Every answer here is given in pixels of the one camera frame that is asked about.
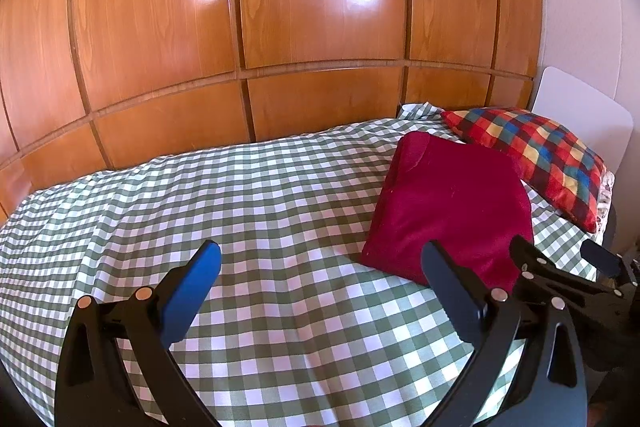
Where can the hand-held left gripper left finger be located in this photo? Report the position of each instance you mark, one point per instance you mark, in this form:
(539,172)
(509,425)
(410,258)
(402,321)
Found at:
(190,287)

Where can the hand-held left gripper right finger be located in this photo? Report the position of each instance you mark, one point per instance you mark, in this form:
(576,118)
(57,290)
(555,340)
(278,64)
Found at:
(450,287)

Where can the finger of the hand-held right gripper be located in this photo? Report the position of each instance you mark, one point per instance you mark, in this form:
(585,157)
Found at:
(602,259)
(530,264)

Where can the dark red velour pants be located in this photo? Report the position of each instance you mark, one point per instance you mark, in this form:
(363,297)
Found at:
(450,197)

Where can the floral mattress edge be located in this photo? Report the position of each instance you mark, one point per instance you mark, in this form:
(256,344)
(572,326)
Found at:
(605,192)

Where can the green white checked bed sheet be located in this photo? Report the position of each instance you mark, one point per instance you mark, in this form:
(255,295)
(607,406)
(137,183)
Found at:
(250,207)

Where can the multicolour plaid pillow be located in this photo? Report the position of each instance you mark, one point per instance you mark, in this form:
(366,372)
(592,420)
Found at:
(540,152)

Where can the white headboard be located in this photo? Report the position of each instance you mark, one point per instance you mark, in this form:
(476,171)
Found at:
(580,107)

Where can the wooden wardrobe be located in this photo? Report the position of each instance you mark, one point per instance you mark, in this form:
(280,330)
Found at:
(300,7)

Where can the dark bed frame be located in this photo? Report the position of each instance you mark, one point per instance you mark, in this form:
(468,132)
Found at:
(612,227)

